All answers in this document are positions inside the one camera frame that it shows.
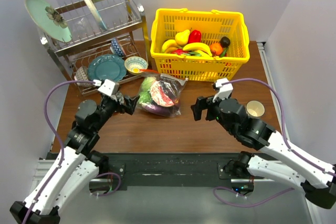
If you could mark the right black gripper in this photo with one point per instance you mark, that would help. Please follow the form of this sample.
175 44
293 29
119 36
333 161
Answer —
202 103

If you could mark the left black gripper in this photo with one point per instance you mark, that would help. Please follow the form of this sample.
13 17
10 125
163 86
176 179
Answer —
130 104

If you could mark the green cabbage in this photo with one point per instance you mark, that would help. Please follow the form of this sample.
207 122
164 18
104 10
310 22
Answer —
146 85

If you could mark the clear orange zip bag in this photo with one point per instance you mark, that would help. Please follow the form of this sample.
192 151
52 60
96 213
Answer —
148 99

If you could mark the dark purple grapes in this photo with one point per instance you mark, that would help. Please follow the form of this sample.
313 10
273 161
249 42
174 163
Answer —
170 86

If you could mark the purple eggplant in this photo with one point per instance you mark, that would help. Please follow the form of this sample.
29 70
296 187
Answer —
161 111

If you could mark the watermelon slice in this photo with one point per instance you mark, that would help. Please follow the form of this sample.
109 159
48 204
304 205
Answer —
159 97

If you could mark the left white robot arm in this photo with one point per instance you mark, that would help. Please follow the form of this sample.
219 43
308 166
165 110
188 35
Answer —
76 165

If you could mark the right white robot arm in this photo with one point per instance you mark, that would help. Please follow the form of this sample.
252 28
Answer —
290 165

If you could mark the black white leaf bowl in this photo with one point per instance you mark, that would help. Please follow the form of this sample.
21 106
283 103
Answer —
120 98

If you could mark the yellow interior patterned bowl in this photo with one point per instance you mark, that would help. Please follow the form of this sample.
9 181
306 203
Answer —
134 65

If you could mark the teal scalloped plate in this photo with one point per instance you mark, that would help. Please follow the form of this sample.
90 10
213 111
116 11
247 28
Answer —
107 66

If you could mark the cream mug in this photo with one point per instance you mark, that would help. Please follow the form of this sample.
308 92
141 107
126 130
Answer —
255 109

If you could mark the red dragon fruit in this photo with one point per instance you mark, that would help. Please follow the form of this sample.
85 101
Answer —
179 52

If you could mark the patterned cup on rack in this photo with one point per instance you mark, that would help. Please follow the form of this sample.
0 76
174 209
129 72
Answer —
82 75

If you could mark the blue zigzag patterned cup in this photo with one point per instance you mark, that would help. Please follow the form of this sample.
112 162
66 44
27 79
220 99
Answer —
116 48

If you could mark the long yellow banana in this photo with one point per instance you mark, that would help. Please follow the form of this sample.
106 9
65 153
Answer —
197 49

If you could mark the orange fruit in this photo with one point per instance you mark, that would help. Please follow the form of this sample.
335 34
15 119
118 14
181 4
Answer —
216 49

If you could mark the steel two-tier dish rack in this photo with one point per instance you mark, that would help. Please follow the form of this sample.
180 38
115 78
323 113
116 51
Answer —
125 21

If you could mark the yellow banana bunch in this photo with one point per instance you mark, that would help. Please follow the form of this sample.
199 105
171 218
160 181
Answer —
170 46

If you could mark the dark avocado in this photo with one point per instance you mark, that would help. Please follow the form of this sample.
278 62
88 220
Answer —
224 42

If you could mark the red bell pepper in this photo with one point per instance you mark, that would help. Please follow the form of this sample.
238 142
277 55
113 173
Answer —
195 36

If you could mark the yellow pear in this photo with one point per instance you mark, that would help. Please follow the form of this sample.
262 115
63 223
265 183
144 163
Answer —
181 38

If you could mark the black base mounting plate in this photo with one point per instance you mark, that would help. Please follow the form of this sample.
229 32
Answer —
165 170

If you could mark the yellow plastic basket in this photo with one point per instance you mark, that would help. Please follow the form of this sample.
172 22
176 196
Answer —
213 25

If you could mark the cream and blue plate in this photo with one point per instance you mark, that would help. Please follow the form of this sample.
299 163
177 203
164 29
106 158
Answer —
96 15

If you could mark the mint green floral plate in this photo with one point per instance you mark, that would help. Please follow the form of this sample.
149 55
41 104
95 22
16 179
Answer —
49 20

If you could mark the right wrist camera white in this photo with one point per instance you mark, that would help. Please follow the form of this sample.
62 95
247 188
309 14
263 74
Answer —
223 88

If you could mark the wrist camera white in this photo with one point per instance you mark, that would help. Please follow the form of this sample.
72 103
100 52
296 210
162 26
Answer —
106 87
223 88

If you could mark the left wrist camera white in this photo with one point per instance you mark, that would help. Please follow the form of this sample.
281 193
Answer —
106 87

